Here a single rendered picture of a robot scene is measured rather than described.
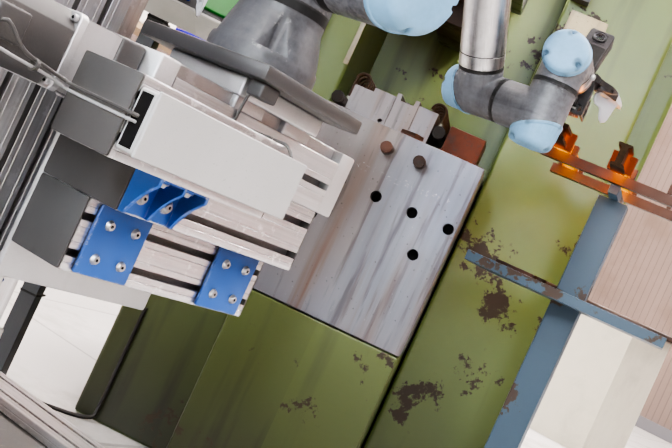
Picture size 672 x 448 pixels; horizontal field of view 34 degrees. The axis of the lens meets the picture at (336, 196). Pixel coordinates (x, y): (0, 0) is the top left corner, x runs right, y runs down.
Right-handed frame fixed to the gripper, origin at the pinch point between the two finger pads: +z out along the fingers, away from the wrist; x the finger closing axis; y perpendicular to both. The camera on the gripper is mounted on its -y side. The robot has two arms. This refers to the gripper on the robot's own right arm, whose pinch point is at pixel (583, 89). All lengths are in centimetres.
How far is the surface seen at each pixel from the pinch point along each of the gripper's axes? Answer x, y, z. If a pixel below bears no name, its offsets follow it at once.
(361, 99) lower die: -49, 15, 28
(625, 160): 12.5, 9.7, -2.2
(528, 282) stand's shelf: 5.0, 37.0, 4.7
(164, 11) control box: -89, 16, 3
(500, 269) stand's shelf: -0.9, 37.0, 4.8
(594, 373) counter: 7, 62, 482
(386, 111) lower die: -42, 15, 29
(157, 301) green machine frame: -77, 77, 38
